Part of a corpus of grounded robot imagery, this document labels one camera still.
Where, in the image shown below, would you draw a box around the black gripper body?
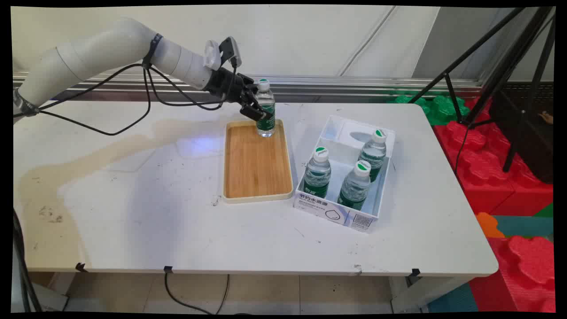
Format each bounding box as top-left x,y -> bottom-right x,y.
206,67 -> 254,107

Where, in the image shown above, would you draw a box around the water bottle green label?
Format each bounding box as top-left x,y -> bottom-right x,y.
256,79 -> 276,138
338,160 -> 372,211
358,129 -> 388,183
303,147 -> 332,198

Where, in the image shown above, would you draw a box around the bamboo wooden tray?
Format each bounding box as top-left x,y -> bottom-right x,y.
222,119 -> 294,204

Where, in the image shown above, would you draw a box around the white cardboard box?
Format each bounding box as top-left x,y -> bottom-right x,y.
293,115 -> 396,234

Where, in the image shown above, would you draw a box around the green foam blocks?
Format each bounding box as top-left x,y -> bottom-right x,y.
389,94 -> 470,126

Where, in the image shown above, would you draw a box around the red foam block stack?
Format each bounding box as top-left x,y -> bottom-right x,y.
433,97 -> 554,216

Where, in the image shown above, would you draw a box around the white table leg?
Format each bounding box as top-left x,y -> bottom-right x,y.
390,275 -> 471,313
27,271 -> 77,311

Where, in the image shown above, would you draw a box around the black tripod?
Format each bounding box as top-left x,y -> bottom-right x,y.
408,7 -> 556,173

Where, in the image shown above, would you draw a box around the orange foam piece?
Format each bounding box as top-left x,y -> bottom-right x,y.
475,212 -> 505,238

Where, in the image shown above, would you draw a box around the dark black cabinet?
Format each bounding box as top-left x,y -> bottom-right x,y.
489,82 -> 554,184

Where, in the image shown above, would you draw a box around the teal foam mat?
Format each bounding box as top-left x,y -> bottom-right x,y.
494,216 -> 554,240

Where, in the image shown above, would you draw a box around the wrist camera on white mount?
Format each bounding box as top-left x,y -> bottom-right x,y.
203,36 -> 242,71

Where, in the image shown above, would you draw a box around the black cable strap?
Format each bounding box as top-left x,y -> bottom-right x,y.
143,33 -> 163,69
13,88 -> 40,117

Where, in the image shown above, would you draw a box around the metal wall rail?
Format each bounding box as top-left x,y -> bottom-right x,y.
13,71 -> 483,103

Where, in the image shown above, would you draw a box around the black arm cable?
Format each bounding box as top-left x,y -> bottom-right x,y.
13,63 -> 226,118
39,64 -> 237,136

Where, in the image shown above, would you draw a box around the thin black floor cable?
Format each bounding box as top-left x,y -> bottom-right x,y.
216,275 -> 231,314

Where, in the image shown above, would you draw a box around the thick black floor cable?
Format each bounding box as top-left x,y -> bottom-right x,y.
164,271 -> 214,314

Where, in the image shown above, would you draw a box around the thin black tripod cable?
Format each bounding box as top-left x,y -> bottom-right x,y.
454,124 -> 471,175

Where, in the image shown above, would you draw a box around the black cable bundle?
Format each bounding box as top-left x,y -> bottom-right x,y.
13,208 -> 43,313

